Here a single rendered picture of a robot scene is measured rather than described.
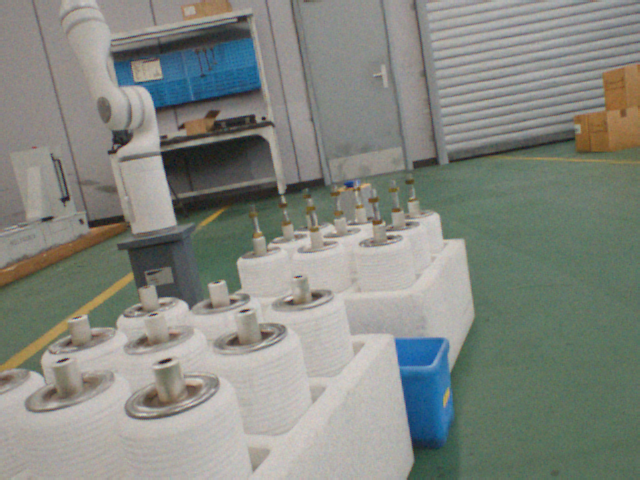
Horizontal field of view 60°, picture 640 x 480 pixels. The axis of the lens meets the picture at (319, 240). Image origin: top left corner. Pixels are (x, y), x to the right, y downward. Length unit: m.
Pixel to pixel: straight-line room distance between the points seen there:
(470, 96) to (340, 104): 1.41
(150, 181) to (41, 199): 3.34
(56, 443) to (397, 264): 0.57
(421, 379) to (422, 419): 0.06
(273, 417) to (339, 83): 5.80
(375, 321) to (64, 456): 0.52
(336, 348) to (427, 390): 0.18
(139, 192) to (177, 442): 0.90
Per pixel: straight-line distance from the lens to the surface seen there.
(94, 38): 1.36
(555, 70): 6.76
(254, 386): 0.53
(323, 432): 0.53
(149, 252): 1.27
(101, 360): 0.68
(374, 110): 6.25
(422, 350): 0.86
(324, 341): 0.62
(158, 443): 0.44
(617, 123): 4.76
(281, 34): 6.32
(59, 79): 6.77
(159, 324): 0.62
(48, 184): 4.68
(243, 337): 0.55
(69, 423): 0.52
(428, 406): 0.78
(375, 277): 0.90
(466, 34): 6.49
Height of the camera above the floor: 0.42
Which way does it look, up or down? 9 degrees down
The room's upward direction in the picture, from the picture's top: 10 degrees counter-clockwise
